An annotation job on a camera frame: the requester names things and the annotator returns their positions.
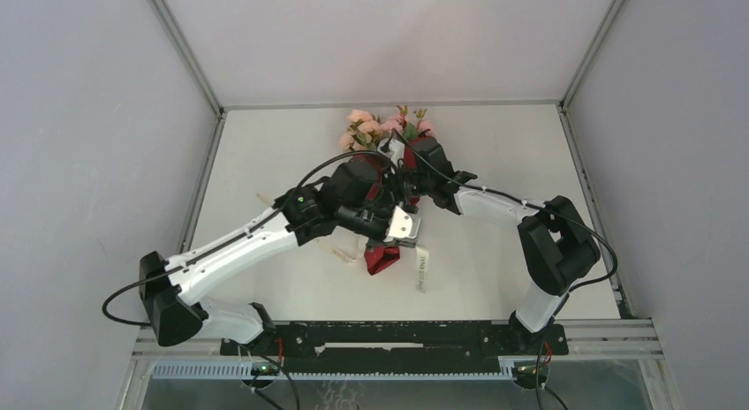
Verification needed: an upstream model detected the pink flower stem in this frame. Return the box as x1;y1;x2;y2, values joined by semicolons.
381;105;419;140
415;109;435;137
338;132;360;152
346;110;382;150

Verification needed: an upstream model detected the cream ribbon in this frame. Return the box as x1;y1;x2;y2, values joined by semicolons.
256;194;430;293

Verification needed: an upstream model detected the red wrapping paper sheet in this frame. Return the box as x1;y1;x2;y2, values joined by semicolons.
345;135;434;276

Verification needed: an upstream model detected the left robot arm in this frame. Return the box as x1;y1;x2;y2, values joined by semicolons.
139;151;392;354

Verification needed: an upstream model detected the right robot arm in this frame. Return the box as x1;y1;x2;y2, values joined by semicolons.
404;136;601;353

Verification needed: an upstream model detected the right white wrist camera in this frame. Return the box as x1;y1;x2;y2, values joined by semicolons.
377;138;405;168

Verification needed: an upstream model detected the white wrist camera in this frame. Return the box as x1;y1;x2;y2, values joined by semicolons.
377;138;405;168
384;206;421;247

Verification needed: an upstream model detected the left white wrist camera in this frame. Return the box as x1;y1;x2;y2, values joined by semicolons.
384;206;421;247

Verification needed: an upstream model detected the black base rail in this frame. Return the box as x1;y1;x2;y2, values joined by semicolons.
219;321;569;376

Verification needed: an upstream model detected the white cable duct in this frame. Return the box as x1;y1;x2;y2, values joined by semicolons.
150;360;516;382

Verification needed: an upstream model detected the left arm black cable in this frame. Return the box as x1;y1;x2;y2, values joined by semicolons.
102;149;399;328

